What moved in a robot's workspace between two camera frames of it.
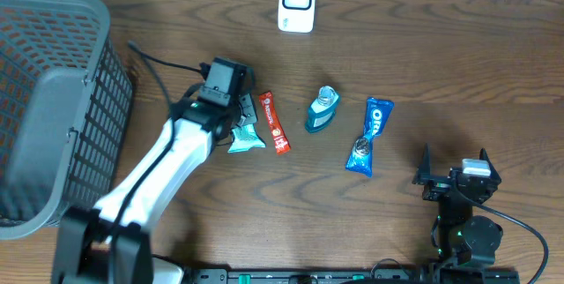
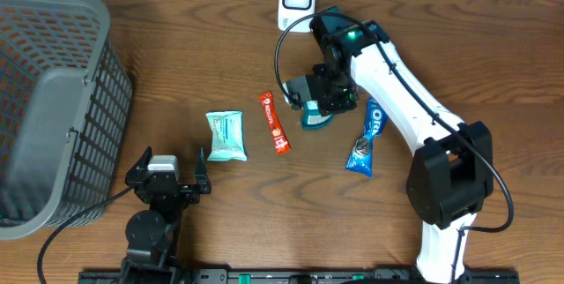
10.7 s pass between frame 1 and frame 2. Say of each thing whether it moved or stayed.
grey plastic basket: stayed
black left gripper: moved
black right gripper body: moved
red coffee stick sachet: stayed
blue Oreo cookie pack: stayed
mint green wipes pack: moved
